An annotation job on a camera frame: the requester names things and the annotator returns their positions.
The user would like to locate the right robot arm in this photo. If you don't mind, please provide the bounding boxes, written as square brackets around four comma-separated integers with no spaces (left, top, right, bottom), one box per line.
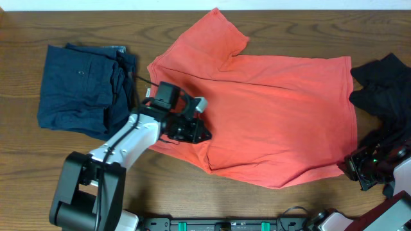
[310,140,410,231]

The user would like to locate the black garment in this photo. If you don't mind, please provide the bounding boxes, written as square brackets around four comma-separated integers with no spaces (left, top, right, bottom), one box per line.
[349,53,410,148]

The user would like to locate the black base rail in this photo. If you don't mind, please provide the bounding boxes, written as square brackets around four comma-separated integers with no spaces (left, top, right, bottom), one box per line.
[136,209,319,231]

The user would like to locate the folded navy blue pants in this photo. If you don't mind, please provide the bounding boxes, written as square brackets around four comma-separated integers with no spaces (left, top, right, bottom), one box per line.
[37,44,137,141]

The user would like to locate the red t-shirt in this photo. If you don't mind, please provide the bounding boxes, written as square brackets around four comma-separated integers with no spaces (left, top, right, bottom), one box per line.
[148,9,357,189]

